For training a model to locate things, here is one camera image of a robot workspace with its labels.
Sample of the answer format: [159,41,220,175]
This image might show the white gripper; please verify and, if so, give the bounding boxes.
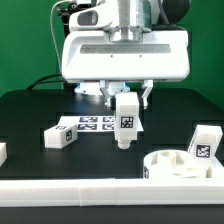
[62,30,190,109]

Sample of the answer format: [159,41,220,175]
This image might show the white cable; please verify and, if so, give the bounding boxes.
[49,0,72,74]

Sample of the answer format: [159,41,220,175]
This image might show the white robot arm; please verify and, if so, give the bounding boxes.
[62,0,191,106]

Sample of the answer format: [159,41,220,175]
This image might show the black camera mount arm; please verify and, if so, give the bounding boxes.
[57,3,78,92]

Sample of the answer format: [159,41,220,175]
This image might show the white obstacle wall frame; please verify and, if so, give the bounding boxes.
[0,160,224,207]

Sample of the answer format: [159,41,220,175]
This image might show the white sheet with markers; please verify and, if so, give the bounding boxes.
[57,115,144,134]

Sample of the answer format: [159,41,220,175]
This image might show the white block at left edge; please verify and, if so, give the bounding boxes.
[0,143,7,167]

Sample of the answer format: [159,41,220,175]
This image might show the black cables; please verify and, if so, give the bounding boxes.
[26,73,66,91]

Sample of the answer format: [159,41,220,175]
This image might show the white round stool seat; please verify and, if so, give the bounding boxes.
[143,149,211,179]

